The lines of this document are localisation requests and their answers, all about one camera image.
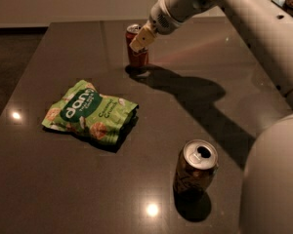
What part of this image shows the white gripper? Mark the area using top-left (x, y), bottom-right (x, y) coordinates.
top-left (129, 0), bottom-right (186, 53)

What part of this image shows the red coke can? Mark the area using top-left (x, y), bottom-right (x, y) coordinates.
top-left (125, 23), bottom-right (148, 67)

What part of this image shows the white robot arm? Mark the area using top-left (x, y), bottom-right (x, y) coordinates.
top-left (130, 0), bottom-right (293, 234)

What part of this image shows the green rice chip bag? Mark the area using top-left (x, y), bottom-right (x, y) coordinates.
top-left (42, 80), bottom-right (139, 146)

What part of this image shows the brown gold soda can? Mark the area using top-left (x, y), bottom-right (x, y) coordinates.
top-left (173, 139), bottom-right (219, 201)

